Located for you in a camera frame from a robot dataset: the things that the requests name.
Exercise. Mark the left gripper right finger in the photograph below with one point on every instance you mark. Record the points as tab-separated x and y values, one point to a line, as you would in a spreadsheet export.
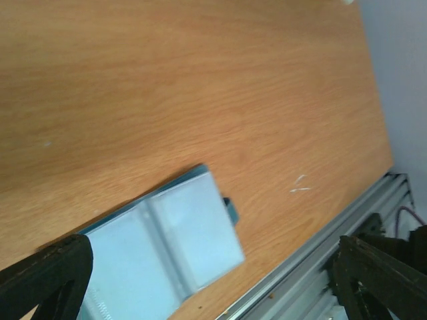
371	284

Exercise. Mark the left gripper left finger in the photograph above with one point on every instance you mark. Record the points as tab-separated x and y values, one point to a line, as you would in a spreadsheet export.
52	281

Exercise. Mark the blue card holder wallet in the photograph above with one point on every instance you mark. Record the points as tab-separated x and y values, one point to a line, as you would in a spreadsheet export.
152	254

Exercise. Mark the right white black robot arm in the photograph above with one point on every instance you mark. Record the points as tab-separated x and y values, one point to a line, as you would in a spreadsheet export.
412	251

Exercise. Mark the aluminium front rail frame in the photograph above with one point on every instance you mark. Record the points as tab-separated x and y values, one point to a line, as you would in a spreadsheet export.
300	287

